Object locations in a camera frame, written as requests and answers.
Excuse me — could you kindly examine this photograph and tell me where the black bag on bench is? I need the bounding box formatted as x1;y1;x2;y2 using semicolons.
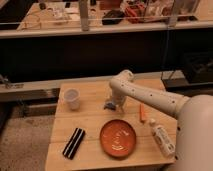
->
102;10;124;25

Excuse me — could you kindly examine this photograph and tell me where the metal frame post right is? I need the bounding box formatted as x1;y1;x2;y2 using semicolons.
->
167;0;182;27

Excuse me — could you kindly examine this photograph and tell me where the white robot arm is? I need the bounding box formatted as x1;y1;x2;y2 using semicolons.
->
109;70;213;171

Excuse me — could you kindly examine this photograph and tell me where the black white striped block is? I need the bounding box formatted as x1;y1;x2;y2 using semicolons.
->
62;128;85;160

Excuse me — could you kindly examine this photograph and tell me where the metal frame post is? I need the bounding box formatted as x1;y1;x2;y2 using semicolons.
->
79;0;89;31
167;0;182;27

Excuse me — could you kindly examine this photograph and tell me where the orange carrot toy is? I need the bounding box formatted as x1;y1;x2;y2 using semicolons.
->
140;103;147;123

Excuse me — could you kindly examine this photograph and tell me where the metal frame post left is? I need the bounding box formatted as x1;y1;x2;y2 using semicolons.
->
79;0;89;31

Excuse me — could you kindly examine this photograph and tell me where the orange tool on bench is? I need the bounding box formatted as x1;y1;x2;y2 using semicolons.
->
125;4;145;24

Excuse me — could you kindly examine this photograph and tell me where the translucent plastic cup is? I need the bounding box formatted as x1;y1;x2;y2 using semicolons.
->
63;89;80;110

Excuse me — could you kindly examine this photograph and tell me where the orange round plate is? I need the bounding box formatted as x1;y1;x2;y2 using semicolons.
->
99;119;136;158

